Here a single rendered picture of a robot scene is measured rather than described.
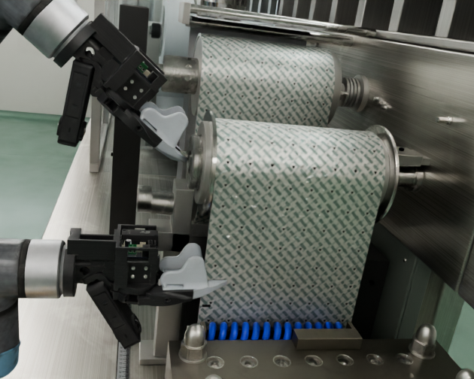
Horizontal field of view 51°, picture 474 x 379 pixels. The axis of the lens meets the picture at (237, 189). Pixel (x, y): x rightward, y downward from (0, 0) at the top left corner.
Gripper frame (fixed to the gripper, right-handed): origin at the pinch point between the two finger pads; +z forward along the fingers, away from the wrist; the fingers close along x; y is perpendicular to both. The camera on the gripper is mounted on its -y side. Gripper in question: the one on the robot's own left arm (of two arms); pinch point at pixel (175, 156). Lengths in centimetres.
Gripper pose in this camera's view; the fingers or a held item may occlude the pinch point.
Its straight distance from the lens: 71.3
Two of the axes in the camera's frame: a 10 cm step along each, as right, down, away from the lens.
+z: 6.8, 6.4, 3.7
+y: 7.1, -6.9, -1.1
